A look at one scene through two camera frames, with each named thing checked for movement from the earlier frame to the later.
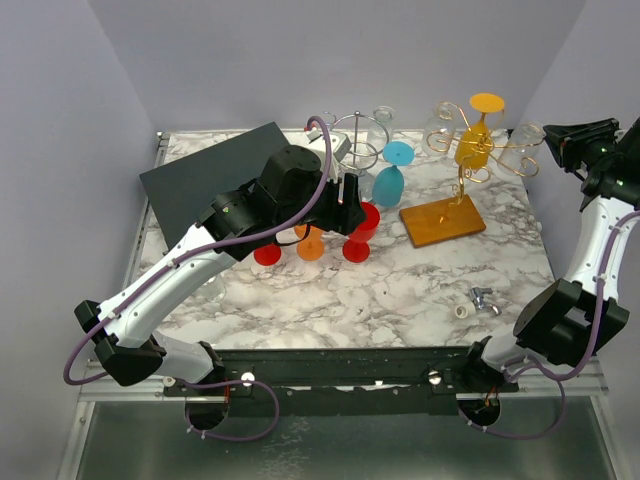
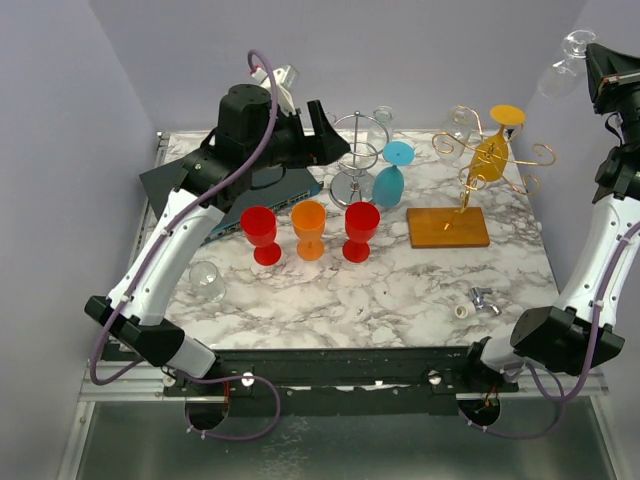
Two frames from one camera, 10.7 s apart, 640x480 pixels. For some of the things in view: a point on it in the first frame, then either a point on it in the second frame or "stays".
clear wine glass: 521,149 to 566,73
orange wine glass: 311,247 stays
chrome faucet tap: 476,295 stays
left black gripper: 342,217 to 327,144
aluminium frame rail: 104,389 stays
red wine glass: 357,248 stays
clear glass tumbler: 214,290 stays
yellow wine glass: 475,143 to 490,158
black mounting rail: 343,381 stays
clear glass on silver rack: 380,130 stays
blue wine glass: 389,181 stays
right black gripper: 566,140 to 610,75
